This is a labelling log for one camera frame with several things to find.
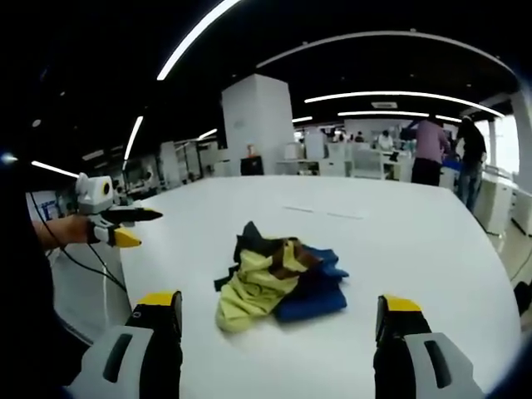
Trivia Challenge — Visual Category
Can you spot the curved white ceiling rail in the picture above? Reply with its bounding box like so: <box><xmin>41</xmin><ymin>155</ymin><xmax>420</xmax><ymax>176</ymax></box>
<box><xmin>255</xmin><ymin>30</ymin><xmax>517</xmax><ymax>79</ymax></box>

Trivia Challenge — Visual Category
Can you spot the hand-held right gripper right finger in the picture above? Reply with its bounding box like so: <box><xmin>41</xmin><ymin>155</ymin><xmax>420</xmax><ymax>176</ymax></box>
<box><xmin>372</xmin><ymin>293</ymin><xmax>485</xmax><ymax>399</ymax></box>

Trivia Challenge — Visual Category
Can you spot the person's dark clothing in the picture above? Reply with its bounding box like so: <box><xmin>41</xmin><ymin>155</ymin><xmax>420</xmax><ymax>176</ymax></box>
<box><xmin>0</xmin><ymin>186</ymin><xmax>91</xmax><ymax>399</ymax></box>

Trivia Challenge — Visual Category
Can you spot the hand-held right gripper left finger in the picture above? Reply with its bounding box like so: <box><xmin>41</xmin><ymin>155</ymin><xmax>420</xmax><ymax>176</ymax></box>
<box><xmin>68</xmin><ymin>289</ymin><xmax>184</xmax><ymax>399</ymax></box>

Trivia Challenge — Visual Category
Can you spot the white square pillar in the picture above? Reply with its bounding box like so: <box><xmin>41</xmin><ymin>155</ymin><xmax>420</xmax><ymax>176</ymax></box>
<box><xmin>221</xmin><ymin>73</ymin><xmax>295</xmax><ymax>176</ymax></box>

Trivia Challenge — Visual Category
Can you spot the yellow blue brown garment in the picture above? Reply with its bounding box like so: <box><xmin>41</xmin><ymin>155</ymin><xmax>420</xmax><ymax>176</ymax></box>
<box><xmin>214</xmin><ymin>220</ymin><xmax>350</xmax><ymax>333</ymax></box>

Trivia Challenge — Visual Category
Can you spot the black cable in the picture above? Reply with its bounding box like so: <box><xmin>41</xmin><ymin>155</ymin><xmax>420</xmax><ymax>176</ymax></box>
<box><xmin>25</xmin><ymin>190</ymin><xmax>128</xmax><ymax>293</ymax></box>

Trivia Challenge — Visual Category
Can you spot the person's left hand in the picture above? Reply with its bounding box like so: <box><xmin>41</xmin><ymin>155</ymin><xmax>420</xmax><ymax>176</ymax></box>
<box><xmin>62</xmin><ymin>214</ymin><xmax>93</xmax><ymax>244</ymax></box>

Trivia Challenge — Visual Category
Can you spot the white partition desk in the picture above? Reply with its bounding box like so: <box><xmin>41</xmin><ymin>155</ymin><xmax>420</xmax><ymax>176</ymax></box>
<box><xmin>351</xmin><ymin>148</ymin><xmax>415</xmax><ymax>182</ymax></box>

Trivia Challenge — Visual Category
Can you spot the long ceiling light strip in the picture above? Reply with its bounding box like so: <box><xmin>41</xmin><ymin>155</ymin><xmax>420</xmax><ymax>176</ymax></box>
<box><xmin>337</xmin><ymin>110</ymin><xmax>463</xmax><ymax>124</ymax></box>
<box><xmin>156</xmin><ymin>0</ymin><xmax>243</xmax><ymax>81</ymax></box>
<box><xmin>303</xmin><ymin>91</ymin><xmax>506</xmax><ymax>119</ymax></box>

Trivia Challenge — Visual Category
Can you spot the white workstation desk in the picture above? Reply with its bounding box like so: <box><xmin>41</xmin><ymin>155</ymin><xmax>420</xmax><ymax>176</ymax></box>
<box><xmin>475</xmin><ymin>165</ymin><xmax>532</xmax><ymax>240</ymax></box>

